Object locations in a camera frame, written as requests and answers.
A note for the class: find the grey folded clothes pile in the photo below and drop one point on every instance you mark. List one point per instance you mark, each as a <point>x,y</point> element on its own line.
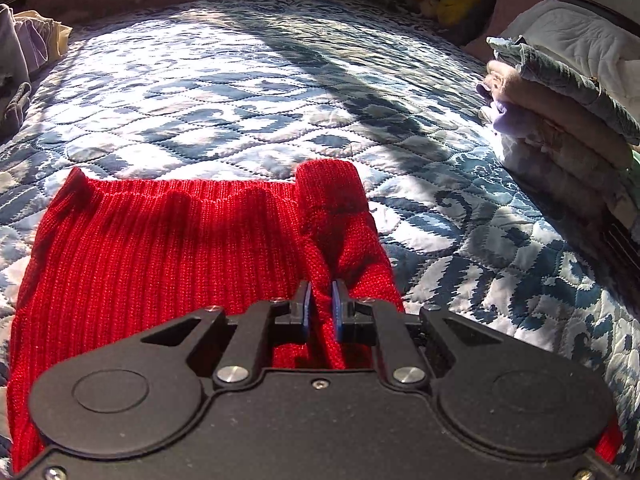
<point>30,44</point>

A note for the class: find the pink pillow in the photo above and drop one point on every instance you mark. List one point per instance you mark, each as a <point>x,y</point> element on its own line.
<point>505,12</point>

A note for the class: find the red knitted sweater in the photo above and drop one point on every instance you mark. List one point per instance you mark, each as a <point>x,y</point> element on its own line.
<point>121,321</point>

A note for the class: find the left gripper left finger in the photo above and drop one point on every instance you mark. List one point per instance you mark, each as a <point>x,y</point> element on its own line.
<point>265,325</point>

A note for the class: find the yellow plush toy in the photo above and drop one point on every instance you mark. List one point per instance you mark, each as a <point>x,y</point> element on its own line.
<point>460,2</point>

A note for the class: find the blue white patterned quilt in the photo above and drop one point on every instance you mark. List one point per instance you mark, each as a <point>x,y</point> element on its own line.
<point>243,89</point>

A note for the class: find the stack of folded clothes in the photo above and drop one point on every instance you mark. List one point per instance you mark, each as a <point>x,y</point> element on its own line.
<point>562,133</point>

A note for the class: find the white folded duvet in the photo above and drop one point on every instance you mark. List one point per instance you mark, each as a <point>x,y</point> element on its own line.
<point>588,43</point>

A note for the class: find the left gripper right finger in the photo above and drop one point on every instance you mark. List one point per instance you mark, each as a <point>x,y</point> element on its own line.
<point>378,324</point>

